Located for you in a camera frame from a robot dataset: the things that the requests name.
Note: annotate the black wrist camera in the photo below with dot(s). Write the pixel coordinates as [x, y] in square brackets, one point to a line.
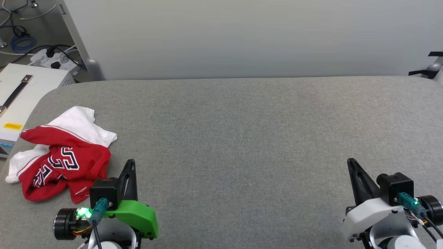
[104, 190]
[394, 185]

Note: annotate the white power strip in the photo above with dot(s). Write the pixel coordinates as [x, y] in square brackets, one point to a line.
[39, 55]

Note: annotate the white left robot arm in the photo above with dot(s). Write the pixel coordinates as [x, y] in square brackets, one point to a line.
[117, 235]

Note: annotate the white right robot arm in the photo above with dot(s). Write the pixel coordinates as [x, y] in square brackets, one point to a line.
[398, 235]

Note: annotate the grey partition foot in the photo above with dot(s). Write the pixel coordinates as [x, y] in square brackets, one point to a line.
[94, 71]

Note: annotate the white and black floor stand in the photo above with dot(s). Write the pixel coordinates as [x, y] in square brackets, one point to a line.
[434, 67]

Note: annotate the red and white jersey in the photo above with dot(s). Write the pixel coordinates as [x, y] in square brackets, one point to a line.
[76, 162]

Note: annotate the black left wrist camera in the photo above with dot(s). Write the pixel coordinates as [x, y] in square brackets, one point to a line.
[104, 190]

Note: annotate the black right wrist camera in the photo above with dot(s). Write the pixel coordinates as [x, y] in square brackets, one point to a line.
[394, 185]

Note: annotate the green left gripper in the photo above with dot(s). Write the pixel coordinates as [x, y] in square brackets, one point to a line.
[138, 216]

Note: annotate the white equipment box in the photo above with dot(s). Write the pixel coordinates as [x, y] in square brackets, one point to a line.
[45, 81]

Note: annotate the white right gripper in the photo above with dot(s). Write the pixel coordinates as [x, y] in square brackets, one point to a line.
[363, 218]

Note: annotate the white partition panel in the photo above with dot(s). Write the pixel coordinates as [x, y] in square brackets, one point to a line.
[242, 34]

